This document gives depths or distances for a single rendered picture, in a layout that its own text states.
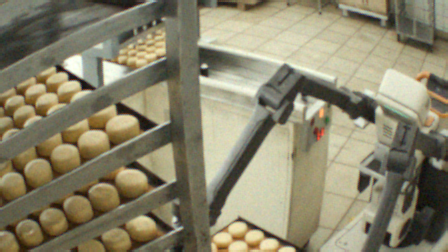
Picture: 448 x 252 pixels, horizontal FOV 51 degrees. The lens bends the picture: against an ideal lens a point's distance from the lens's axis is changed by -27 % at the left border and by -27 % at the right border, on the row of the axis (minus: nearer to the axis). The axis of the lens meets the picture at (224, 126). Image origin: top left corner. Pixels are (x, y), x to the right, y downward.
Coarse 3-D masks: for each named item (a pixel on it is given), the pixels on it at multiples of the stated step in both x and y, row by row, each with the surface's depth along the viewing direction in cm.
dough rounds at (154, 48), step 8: (160, 32) 278; (152, 40) 269; (160, 40) 270; (128, 48) 268; (136, 48) 264; (144, 48) 262; (152, 48) 260; (160, 48) 261; (120, 56) 257; (128, 56) 256; (136, 56) 255; (144, 56) 255; (152, 56) 252; (160, 56) 256; (120, 64) 253; (128, 64) 251; (136, 64) 249; (144, 64) 247
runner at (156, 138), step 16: (160, 128) 79; (128, 144) 76; (144, 144) 78; (160, 144) 80; (96, 160) 73; (112, 160) 75; (128, 160) 77; (64, 176) 69; (80, 176) 71; (96, 176) 73; (32, 192) 65; (48, 192) 68; (64, 192) 70; (0, 208) 61; (16, 208) 64; (32, 208) 66; (0, 224) 62
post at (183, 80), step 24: (168, 0) 71; (192, 0) 71; (168, 24) 72; (192, 24) 72; (168, 48) 74; (192, 48) 74; (168, 72) 76; (192, 72) 75; (168, 96) 78; (192, 96) 77; (192, 120) 78; (192, 144) 80; (192, 168) 81; (192, 192) 83; (192, 216) 85; (192, 240) 88
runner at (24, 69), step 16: (160, 0) 71; (112, 16) 66; (128, 16) 68; (144, 16) 70; (160, 16) 72; (80, 32) 63; (96, 32) 65; (112, 32) 67; (48, 48) 61; (64, 48) 63; (80, 48) 65; (16, 64) 57; (32, 64) 59; (48, 64) 61; (0, 80) 56; (16, 80) 58
